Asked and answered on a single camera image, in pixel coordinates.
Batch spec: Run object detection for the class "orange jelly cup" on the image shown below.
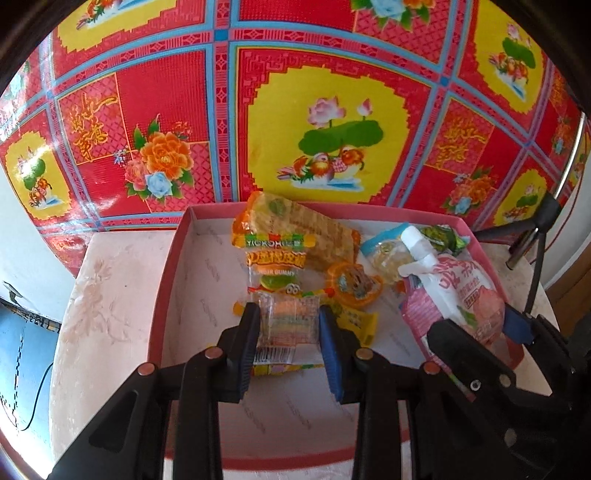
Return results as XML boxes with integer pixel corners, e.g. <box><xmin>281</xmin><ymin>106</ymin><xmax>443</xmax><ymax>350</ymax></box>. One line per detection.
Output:
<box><xmin>323</xmin><ymin>261</ymin><xmax>385</xmax><ymax>305</ymax></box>

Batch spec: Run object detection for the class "pink cardboard box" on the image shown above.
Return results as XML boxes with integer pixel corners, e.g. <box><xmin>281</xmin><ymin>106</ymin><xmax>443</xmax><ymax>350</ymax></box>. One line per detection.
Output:
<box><xmin>147</xmin><ymin>202</ymin><xmax>513</xmax><ymax>462</ymax></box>

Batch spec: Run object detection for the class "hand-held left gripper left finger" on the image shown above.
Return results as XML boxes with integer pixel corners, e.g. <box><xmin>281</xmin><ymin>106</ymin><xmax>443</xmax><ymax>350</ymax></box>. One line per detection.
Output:
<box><xmin>46</xmin><ymin>302</ymin><xmax>262</xmax><ymax>480</ymax></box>

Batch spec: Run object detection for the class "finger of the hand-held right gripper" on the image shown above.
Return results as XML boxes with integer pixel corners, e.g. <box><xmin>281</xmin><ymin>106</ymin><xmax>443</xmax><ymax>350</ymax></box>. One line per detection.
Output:
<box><xmin>427</xmin><ymin>318</ymin><xmax>518</xmax><ymax>398</ymax></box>
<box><xmin>503</xmin><ymin>302</ymin><xmax>574</xmax><ymax>371</ymax></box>

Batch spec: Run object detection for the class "red floral printed cloth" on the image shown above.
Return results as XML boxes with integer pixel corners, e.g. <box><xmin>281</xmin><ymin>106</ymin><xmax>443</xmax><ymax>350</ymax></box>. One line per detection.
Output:
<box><xmin>0</xmin><ymin>0</ymin><xmax>591</xmax><ymax>264</ymax></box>

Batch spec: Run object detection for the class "pink drink pouch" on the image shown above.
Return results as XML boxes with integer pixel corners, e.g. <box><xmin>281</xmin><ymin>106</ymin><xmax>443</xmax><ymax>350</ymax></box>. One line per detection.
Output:
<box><xmin>398</xmin><ymin>226</ymin><xmax>527</xmax><ymax>370</ymax></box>

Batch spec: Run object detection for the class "black cable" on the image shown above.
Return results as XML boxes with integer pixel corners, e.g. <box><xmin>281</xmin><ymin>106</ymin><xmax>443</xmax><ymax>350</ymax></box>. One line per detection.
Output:
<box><xmin>0</xmin><ymin>332</ymin><xmax>54</xmax><ymax>432</ymax></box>

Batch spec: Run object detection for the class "black tripod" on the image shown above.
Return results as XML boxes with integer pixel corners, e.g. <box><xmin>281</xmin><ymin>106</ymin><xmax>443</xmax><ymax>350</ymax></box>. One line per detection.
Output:
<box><xmin>475</xmin><ymin>111</ymin><xmax>587</xmax><ymax>305</ymax></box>

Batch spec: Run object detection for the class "burger gummy packet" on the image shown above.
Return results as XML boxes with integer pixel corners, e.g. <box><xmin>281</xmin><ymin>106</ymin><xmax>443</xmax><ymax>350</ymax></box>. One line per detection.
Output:
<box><xmin>231</xmin><ymin>232</ymin><xmax>333</xmax><ymax>301</ymax></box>

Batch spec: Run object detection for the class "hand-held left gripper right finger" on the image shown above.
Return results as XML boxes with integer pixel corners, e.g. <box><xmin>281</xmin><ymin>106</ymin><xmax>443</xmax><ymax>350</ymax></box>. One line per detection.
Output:
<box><xmin>318</xmin><ymin>305</ymin><xmax>462</xmax><ymax>480</ymax></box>

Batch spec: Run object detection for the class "orange cracker packet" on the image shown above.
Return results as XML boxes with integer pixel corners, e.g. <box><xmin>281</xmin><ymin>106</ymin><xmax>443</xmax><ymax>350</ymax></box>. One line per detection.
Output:
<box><xmin>233</xmin><ymin>191</ymin><xmax>362</xmax><ymax>273</ymax></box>

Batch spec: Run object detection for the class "clear blue-edged jelly packet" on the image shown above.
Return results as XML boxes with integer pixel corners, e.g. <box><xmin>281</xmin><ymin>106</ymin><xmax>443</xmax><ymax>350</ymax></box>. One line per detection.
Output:
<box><xmin>359</xmin><ymin>223</ymin><xmax>416</xmax><ymax>283</ymax></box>

